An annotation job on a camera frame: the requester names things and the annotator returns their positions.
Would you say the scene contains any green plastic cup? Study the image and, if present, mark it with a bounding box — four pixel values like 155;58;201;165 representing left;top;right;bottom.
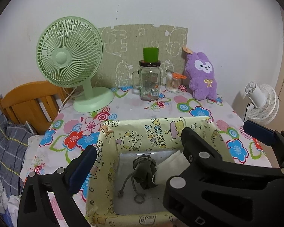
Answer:
143;47;159;62

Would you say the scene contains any green desk fan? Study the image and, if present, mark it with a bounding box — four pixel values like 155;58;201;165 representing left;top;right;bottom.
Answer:
36;16;114;113

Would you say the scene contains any white desk fan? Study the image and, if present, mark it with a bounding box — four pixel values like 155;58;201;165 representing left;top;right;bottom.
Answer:
244;81;280;126

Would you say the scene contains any black fan cable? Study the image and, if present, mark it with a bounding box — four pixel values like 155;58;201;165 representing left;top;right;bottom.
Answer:
243;103;251;123

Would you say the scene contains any purple plush bunny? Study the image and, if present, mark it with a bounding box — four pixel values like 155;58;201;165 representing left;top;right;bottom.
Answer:
183;46;218;100

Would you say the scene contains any yellow cartoon storage box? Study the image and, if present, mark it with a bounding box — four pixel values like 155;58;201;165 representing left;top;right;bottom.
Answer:
85;116;235;227

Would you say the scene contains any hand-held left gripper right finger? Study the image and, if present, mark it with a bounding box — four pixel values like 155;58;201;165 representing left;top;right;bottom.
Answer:
162;127;284;227

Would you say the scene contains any white fan cable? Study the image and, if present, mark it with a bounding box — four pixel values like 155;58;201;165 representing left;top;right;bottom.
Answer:
58;87;77;114

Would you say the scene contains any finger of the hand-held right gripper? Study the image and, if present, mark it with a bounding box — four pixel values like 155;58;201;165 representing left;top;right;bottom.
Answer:
243;120;284;171

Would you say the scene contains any patterned cardboard panel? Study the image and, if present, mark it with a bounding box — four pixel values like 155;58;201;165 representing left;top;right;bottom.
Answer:
98;24;188;89

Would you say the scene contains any wooden bed headboard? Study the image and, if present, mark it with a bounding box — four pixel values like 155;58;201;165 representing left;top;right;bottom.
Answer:
0;81;77;136

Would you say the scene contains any floral tablecloth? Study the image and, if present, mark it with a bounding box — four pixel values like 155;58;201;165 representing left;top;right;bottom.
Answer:
19;86;275;227

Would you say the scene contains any white crumpled bedding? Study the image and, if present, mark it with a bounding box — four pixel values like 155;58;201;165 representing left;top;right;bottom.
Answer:
0;173;23;220

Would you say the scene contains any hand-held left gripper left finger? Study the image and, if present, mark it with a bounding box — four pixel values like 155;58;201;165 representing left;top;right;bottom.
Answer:
18;145;97;227

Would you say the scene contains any glass jar mug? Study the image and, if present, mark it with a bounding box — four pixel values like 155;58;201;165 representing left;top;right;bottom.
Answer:
132;60;162;101

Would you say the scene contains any cotton swab container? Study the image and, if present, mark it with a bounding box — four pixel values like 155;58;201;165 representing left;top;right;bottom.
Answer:
166;71;187;93

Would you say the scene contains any plaid grey pillow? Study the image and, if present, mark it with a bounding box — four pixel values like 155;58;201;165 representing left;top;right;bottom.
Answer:
0;113;37;194

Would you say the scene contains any white cloth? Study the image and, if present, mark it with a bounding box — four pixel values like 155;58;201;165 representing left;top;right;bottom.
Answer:
154;150;192;185

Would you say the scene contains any grey drawstring pouch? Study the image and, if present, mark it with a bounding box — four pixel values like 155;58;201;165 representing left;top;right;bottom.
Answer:
118;154;158;204

